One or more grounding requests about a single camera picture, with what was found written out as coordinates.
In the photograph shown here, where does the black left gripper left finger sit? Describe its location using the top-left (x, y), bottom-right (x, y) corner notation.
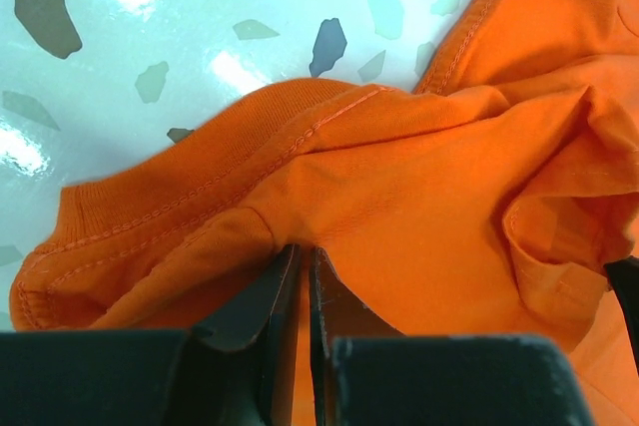
top-left (1, 245), bottom-right (301, 425)

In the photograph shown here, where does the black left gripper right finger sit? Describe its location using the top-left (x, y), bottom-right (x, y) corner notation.
top-left (310, 248), bottom-right (594, 425)

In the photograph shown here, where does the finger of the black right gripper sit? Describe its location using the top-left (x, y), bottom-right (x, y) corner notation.
top-left (605, 256), bottom-right (639, 346)

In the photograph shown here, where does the orange t shirt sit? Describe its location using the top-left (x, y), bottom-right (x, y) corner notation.
top-left (9, 0), bottom-right (638, 425)

